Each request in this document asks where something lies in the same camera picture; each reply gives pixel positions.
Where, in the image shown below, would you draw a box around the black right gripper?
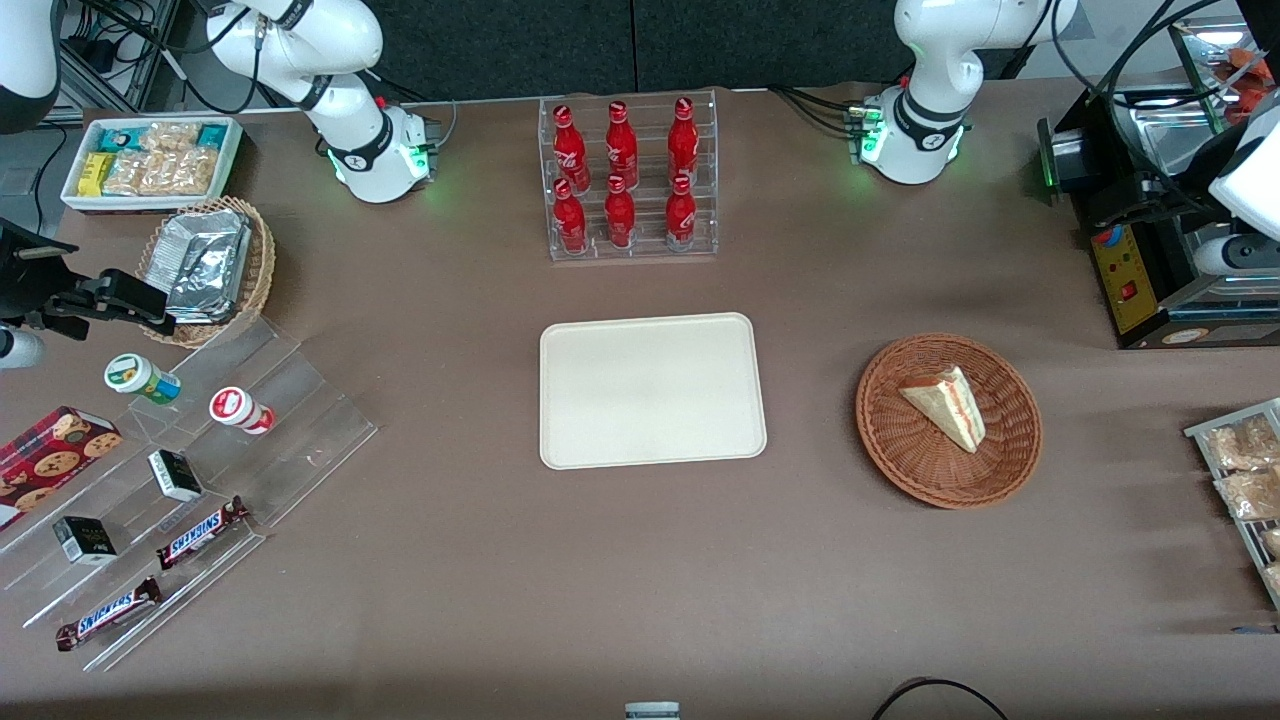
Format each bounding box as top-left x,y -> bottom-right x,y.
0,220 -> 178,341

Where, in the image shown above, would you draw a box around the triangular sandwich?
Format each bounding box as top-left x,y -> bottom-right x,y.
897,365 -> 988,454

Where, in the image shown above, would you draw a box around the light wicker basket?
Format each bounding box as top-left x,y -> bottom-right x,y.
135,196 -> 277,349

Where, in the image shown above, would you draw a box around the cream plastic tray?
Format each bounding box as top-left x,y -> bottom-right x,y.
539,312 -> 768,471

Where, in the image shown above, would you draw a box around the brown wicker basket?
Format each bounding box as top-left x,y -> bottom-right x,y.
855,333 -> 1044,510

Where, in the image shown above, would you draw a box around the tray of bagged snacks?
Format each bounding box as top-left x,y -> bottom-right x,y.
1184,397 -> 1280,612

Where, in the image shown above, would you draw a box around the silver foil packet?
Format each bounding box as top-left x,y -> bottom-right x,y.
163,245 -> 251,324
150,209 -> 253,291

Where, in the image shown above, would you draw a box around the green lid cup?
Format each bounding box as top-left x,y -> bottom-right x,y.
104,353 -> 184,407

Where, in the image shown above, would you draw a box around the red lid cup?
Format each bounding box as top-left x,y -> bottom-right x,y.
208,386 -> 277,437

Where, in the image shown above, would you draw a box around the clear bag of crackers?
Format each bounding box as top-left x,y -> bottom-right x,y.
140,121 -> 202,154
104,150 -> 153,197
146,147 -> 219,197

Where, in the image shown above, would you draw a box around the small black box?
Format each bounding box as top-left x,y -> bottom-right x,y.
52,515 -> 119,567
147,449 -> 205,504

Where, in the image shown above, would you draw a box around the red cookie box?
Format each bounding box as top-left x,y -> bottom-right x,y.
0,405 -> 124,532

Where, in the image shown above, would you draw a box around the white rectangular snack bin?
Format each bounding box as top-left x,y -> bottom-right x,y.
61,116 -> 245,215

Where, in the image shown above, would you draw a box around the clear acrylic step display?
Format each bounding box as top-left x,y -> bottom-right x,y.
0,317 -> 380,674

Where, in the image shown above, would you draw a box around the brown Snickers bar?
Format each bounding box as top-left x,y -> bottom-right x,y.
155,495 -> 252,572
54,576 -> 164,653

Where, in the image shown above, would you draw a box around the red cola bottle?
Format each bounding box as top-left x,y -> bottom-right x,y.
553,104 -> 592,193
553,178 -> 589,254
604,175 -> 638,250
605,100 -> 640,189
665,174 -> 699,252
668,96 -> 701,186

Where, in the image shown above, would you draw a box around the clear acrylic bottle rack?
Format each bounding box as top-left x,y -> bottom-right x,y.
538,88 -> 720,263

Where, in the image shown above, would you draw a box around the black food warmer machine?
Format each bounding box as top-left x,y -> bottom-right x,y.
1036,20 -> 1280,351

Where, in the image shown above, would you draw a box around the steel food pan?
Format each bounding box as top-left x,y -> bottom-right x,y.
1128,95 -> 1226,186

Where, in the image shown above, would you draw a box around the red sausages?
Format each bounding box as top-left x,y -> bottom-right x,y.
1215,45 -> 1280,116

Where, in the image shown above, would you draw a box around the aluminium frame with cables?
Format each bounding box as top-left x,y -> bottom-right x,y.
55,0 -> 186,113

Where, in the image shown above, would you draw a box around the black right arm base cable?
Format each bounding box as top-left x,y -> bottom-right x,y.
372,70 -> 459,151

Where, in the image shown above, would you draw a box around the black left arm base cables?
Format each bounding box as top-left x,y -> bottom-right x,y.
768,84 -> 867,139

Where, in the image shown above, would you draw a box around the black floor cable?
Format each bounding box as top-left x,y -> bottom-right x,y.
870,677 -> 1011,720

